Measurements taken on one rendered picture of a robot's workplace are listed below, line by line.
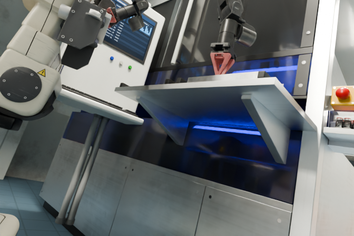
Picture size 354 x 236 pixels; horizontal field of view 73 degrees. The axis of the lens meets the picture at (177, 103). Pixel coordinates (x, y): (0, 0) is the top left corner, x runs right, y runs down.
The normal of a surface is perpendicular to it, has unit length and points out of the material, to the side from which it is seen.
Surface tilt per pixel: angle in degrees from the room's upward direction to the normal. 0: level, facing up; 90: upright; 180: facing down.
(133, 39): 90
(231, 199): 90
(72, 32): 90
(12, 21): 90
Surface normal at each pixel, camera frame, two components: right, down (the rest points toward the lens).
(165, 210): -0.64, -0.36
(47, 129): 0.62, -0.04
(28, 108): 0.41, -0.13
